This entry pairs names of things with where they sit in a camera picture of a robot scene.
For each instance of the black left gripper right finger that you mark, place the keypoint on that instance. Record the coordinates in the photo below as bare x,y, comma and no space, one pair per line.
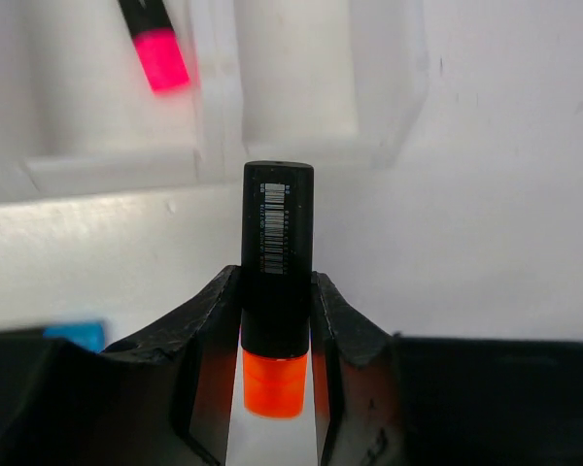
391,399

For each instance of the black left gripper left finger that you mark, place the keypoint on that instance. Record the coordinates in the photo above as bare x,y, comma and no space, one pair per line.
160,396

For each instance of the blue highlighter with black cap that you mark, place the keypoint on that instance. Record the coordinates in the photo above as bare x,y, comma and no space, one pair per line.
88,335

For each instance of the orange highlighter with black cap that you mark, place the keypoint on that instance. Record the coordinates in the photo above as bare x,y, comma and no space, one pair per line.
276,270

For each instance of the pink highlighter with black cap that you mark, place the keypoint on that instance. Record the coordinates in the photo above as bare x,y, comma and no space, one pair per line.
155,41

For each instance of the clear three-compartment plastic organizer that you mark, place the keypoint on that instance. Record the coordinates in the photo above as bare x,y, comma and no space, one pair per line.
328,83

